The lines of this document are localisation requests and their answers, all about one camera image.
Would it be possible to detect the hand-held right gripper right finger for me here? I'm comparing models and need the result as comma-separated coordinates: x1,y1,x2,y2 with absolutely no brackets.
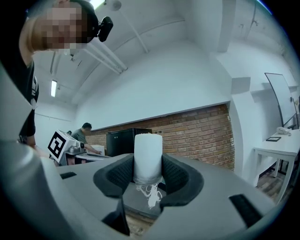
142,153,277,240

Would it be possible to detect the small white object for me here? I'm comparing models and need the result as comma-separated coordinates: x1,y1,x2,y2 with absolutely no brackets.
133,133,164,209

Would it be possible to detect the person's head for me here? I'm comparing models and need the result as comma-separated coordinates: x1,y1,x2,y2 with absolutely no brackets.
20,0,99,56

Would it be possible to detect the white telephone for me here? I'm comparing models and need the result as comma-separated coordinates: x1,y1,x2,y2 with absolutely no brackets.
276,126,293,137

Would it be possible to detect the black mini fridge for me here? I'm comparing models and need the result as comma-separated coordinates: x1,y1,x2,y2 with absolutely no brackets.
105,127,153,157

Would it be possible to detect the person's left forearm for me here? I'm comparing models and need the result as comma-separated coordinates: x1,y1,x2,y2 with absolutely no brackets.
25,135,49,158

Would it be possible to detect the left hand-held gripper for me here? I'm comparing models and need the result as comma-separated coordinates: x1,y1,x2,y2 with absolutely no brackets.
47,129,112,167

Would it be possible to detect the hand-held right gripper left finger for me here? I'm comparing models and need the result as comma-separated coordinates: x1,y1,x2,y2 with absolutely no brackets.
41,153,135,240

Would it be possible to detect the whiteboard on black stand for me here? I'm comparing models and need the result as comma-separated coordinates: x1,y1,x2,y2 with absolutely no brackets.
264,72,300,130

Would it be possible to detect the white ceiling pipe bundle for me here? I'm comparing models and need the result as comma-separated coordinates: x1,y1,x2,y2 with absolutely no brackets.
85,42,129,75

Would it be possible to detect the black head-mounted camera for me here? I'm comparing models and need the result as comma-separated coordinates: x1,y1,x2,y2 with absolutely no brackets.
92,15,114,43

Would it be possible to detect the person's black shirt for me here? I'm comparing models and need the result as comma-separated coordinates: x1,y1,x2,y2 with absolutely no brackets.
7,52,40,144

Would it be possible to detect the white table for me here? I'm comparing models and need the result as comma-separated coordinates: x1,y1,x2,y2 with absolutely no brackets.
252,127,300,188

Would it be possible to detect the black metal frame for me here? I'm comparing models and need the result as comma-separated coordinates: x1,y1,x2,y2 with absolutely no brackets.
273,158,295,178

